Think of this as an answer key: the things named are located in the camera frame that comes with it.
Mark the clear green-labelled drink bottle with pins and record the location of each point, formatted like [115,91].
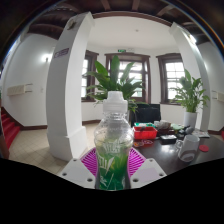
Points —
[114,146]

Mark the green exit sign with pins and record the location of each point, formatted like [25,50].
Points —
[121,50]

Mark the green flat box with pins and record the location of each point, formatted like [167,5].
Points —
[145,125]

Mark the red plastic box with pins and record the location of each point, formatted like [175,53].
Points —
[145,133]

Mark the flat round red coaster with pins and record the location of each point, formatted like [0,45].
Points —
[204,148]

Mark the white ceramic mug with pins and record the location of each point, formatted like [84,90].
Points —
[188,148]

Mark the black office chair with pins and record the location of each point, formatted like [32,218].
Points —
[146,115]

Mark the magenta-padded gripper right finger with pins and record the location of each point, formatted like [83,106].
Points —
[146,171]

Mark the small black flat device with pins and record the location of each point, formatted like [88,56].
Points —
[168,139]

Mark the white wall radiator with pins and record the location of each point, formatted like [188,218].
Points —
[18,90]
[219,96]

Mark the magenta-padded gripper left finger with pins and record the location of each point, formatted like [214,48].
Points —
[78,173]

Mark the dark-framed window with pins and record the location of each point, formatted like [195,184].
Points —
[87,76]
[173,76]

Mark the printed magazine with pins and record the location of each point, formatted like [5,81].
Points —
[201,133]

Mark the potted plant in white pot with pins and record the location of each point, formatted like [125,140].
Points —
[191,96]
[113,78]

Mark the dark tray of small cups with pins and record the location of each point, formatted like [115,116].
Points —
[163,126]

